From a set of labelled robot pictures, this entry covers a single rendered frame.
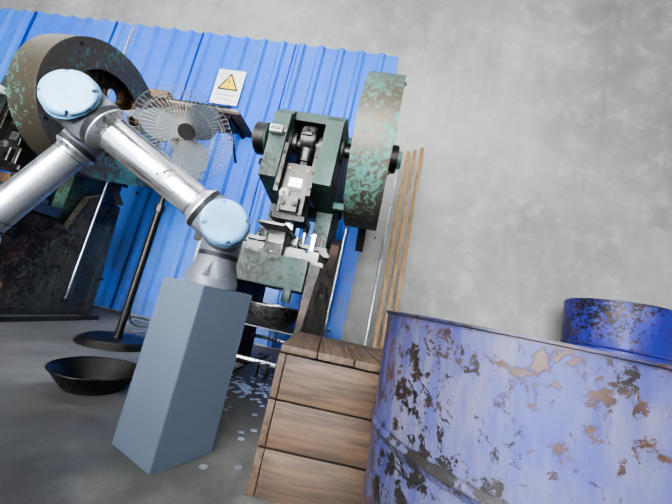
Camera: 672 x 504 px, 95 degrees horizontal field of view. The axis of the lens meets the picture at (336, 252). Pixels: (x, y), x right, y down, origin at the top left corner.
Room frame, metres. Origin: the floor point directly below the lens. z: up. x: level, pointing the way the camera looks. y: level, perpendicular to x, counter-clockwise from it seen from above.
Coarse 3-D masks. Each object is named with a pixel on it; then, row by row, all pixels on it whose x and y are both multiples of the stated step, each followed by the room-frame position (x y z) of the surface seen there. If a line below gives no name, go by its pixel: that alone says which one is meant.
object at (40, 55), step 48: (48, 48) 1.42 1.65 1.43; (96, 48) 1.61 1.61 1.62; (0, 96) 1.78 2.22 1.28; (0, 144) 1.80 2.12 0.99; (48, 144) 1.60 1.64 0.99; (96, 192) 2.21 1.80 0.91; (48, 240) 1.95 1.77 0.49; (96, 240) 2.26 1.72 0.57; (0, 288) 1.81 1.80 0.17; (48, 288) 2.06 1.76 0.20; (96, 288) 2.39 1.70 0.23
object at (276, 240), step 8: (264, 224) 1.40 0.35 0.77; (272, 224) 1.36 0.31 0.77; (280, 224) 1.35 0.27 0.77; (272, 232) 1.48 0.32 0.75; (280, 232) 1.47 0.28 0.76; (288, 232) 1.46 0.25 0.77; (272, 240) 1.48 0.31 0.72; (280, 240) 1.47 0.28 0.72; (288, 240) 1.52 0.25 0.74; (264, 248) 1.48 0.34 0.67; (272, 248) 1.48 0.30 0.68; (280, 248) 1.47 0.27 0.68
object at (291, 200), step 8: (288, 168) 1.58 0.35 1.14; (296, 168) 1.57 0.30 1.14; (304, 168) 1.57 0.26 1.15; (288, 176) 1.57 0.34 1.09; (296, 176) 1.57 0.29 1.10; (304, 176) 1.56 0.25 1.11; (288, 184) 1.57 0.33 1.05; (296, 184) 1.57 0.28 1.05; (304, 184) 1.56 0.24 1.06; (280, 192) 1.56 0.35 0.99; (288, 192) 1.56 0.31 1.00; (296, 192) 1.57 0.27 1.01; (304, 192) 1.56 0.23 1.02; (280, 200) 1.54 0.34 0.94; (288, 200) 1.54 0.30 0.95; (296, 200) 1.54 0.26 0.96; (304, 200) 1.56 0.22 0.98; (280, 208) 1.54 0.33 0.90; (288, 208) 1.54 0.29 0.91; (296, 208) 1.54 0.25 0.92; (304, 208) 1.59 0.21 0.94; (304, 216) 1.63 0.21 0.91
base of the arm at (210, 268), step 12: (204, 252) 0.88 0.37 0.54; (216, 252) 0.87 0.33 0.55; (192, 264) 0.88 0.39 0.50; (204, 264) 0.87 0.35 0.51; (216, 264) 0.87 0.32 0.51; (228, 264) 0.90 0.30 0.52; (192, 276) 0.86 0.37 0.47; (204, 276) 0.86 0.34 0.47; (216, 276) 0.87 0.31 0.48; (228, 276) 0.89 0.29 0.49; (228, 288) 0.89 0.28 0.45
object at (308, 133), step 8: (304, 128) 1.58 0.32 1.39; (312, 128) 1.58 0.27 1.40; (304, 136) 1.57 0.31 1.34; (312, 136) 1.57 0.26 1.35; (304, 144) 1.59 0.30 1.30; (312, 144) 1.59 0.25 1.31; (304, 152) 1.60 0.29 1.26; (312, 152) 1.61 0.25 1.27; (296, 160) 1.64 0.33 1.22; (304, 160) 1.61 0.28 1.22; (312, 160) 1.62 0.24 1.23
